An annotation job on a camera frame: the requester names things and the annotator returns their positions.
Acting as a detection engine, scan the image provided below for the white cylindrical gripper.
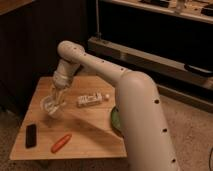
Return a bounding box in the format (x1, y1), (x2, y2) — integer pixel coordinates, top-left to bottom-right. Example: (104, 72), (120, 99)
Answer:
(46, 70), (74, 108)

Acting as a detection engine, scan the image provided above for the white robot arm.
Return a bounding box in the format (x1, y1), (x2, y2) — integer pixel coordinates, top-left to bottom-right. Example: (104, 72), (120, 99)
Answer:
(44, 41), (181, 171)

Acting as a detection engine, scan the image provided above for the wooden table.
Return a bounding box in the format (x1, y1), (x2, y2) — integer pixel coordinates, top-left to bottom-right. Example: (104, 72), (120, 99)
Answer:
(9, 75), (128, 169)

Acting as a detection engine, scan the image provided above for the black rectangular phone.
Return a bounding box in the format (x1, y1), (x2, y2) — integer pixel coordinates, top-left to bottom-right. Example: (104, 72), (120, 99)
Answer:
(25, 124), (37, 148)

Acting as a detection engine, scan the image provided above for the orange carrot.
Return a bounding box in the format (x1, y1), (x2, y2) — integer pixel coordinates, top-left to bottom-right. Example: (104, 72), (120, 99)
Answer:
(50, 134), (72, 153)

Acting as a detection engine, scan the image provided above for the green bowl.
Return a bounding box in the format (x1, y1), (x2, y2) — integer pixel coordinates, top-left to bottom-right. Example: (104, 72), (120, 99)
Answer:
(110, 107), (121, 132)

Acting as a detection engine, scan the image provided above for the dark wooden cabinet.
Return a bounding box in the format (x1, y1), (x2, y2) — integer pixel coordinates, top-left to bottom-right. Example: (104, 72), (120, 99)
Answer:
(0, 0), (87, 114)

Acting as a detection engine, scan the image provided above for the vertical metal pole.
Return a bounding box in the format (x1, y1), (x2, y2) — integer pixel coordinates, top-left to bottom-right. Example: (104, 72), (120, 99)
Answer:
(95, 0), (101, 40)

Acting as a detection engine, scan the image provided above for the long shelf beam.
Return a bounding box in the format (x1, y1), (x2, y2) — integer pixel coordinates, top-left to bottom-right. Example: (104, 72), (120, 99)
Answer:
(88, 37), (213, 90)

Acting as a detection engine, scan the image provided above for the black handle object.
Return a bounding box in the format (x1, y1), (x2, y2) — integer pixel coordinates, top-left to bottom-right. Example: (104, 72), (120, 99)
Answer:
(184, 64), (213, 77)

